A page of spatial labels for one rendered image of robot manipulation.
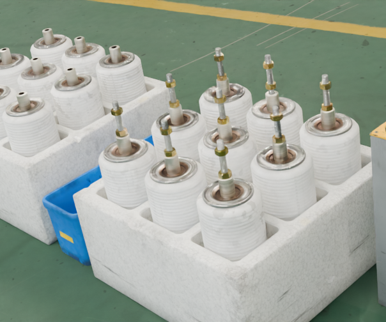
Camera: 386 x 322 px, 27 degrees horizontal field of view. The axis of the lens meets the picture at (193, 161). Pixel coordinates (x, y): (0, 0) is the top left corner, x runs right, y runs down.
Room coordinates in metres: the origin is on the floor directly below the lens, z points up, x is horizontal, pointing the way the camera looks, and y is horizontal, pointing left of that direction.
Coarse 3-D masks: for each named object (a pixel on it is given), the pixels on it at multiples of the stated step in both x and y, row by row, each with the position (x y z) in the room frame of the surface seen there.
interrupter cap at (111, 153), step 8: (112, 144) 1.19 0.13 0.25; (136, 144) 1.18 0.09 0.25; (144, 144) 1.17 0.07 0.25; (104, 152) 1.17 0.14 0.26; (112, 152) 1.16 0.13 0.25; (136, 152) 1.15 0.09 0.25; (144, 152) 1.14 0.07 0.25; (112, 160) 1.13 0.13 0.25; (120, 160) 1.13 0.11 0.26; (128, 160) 1.13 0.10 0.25
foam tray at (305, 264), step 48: (96, 192) 1.18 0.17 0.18; (336, 192) 1.04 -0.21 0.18; (96, 240) 1.14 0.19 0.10; (144, 240) 1.03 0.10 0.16; (192, 240) 0.99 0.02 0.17; (288, 240) 0.94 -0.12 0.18; (336, 240) 1.01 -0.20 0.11; (144, 288) 1.05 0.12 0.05; (192, 288) 0.95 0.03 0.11; (240, 288) 0.88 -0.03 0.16; (288, 288) 0.94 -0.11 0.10; (336, 288) 1.00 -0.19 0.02
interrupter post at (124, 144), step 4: (116, 136) 1.16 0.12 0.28; (124, 136) 1.16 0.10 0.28; (128, 136) 1.16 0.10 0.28; (116, 140) 1.16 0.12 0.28; (120, 140) 1.16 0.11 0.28; (124, 140) 1.15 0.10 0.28; (128, 140) 1.16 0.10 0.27; (120, 144) 1.16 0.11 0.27; (124, 144) 1.15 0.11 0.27; (128, 144) 1.16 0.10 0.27; (120, 148) 1.16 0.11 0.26; (124, 148) 1.15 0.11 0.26; (128, 148) 1.16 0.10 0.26; (120, 152) 1.16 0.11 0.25; (124, 152) 1.15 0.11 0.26; (128, 152) 1.16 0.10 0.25
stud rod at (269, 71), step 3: (267, 54) 1.22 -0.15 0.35; (267, 57) 1.22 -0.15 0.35; (270, 57) 1.22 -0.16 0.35; (267, 60) 1.22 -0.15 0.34; (270, 60) 1.22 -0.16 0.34; (267, 63) 1.22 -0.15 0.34; (267, 69) 1.22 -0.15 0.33; (270, 69) 1.22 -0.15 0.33; (267, 72) 1.22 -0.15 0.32; (270, 72) 1.22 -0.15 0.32; (267, 75) 1.22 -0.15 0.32; (270, 75) 1.22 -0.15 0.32; (267, 78) 1.22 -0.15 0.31; (270, 78) 1.22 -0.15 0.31; (267, 81) 1.22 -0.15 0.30; (270, 81) 1.22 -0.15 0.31; (273, 81) 1.22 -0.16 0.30; (270, 90) 1.22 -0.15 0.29; (273, 90) 1.22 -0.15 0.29; (270, 93) 1.22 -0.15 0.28; (273, 93) 1.22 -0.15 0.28
